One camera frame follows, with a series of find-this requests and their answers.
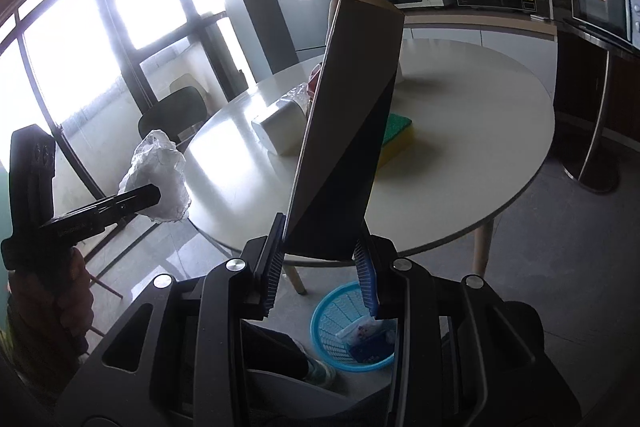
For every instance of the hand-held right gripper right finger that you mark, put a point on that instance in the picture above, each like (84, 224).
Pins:
(367, 279)

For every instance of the dark green chair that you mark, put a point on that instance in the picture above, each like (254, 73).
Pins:
(172, 112)

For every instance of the beige chair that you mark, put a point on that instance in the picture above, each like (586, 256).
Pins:
(187, 81)

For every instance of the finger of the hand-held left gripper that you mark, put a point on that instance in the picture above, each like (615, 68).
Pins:
(132, 199)

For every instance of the white rounded box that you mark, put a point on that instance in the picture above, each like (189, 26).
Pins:
(277, 129)

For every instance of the red snack wrapper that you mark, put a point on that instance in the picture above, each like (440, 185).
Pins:
(315, 79)

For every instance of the dark brown cabinet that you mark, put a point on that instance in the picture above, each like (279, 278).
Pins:
(600, 87)

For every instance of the black framed window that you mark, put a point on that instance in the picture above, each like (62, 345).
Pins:
(100, 37)

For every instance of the tall dark paper carton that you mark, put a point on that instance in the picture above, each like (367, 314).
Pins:
(345, 127)

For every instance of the curved metal post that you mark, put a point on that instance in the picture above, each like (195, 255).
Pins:
(597, 132)

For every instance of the person's left hand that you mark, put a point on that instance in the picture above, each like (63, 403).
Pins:
(55, 307)

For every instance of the silver black microwave oven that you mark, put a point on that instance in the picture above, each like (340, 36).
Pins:
(600, 9)

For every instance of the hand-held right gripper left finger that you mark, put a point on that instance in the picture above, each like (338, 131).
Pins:
(272, 259)

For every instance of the wooden counter white cabinets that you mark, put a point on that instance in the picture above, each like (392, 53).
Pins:
(500, 37)

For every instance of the green yellow sponge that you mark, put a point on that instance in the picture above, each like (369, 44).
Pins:
(397, 129)

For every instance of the round white table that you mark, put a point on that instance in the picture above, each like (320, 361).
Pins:
(465, 132)

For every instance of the blue plastic basket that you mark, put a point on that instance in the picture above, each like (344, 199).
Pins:
(332, 317)

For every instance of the white printed packet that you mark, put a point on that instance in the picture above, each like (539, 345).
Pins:
(362, 333)

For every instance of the white teal sneaker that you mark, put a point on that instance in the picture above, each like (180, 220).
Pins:
(319, 369)

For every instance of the white plastic bag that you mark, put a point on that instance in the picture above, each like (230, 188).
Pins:
(162, 172)

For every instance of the person's left leg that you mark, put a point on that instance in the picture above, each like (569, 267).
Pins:
(272, 349)

